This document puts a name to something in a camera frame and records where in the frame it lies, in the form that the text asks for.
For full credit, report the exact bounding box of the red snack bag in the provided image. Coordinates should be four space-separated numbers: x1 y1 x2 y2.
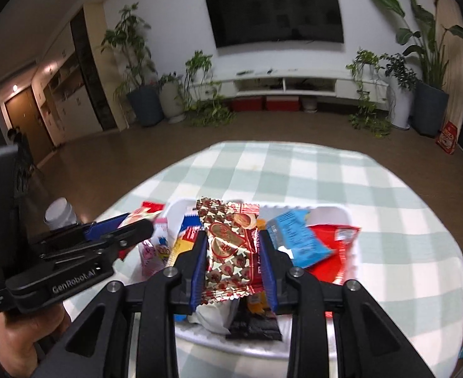
307 224 361 285

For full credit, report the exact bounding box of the person left hand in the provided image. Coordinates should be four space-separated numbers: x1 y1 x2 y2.
0 304 71 377

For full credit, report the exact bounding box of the orange snack pack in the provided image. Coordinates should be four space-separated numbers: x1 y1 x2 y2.
247 292 270 316

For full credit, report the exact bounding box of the person standing in background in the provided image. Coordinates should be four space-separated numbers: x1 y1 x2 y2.
8 126 34 172

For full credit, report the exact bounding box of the plant in white pot left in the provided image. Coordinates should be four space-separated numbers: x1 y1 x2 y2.
160 50 234 127

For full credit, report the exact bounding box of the white red-striped snack bag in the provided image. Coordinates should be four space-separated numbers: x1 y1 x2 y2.
187 300 239 335

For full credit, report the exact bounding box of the plant in white pot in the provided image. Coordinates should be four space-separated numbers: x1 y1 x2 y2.
346 49 418 137
160 50 234 127

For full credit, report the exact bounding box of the wall mounted black television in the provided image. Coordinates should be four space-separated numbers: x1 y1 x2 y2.
205 0 344 48

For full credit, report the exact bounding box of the white tv console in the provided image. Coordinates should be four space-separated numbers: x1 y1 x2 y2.
191 66 391 108

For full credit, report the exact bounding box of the tall plant dark pot left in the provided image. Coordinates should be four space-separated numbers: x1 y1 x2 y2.
101 2 164 127

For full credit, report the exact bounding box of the brown star-pattern snack pack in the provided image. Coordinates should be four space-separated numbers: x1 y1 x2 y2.
196 198 263 305

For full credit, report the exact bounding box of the plant in white pot right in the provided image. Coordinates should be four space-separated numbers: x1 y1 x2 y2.
346 49 418 137

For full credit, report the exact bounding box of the blue Tipo snack pack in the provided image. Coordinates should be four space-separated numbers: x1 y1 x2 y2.
167 212 203 267

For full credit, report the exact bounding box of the red box on floor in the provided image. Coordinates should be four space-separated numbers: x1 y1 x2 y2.
436 121 458 154

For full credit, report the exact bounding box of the large plant dark pot right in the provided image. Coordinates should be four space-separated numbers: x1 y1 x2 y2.
373 0 463 137

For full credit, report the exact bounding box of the white waste bin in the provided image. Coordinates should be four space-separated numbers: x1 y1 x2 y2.
44 197 78 230

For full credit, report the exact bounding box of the white red fruit candy pack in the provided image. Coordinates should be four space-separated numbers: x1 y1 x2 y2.
118 201 165 260

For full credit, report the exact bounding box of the light blue snack bag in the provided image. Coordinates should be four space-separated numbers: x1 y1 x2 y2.
266 209 334 269

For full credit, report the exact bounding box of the black snack pack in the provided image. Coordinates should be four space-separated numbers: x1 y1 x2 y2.
226 298 283 341

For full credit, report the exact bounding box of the checkered green white tablecloth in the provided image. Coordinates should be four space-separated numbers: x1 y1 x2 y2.
95 141 463 377

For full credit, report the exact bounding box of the white plastic tray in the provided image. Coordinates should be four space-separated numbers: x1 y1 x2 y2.
174 204 351 360

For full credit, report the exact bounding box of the pink Pepero snack pack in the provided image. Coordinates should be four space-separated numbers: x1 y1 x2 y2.
138 218 172 278

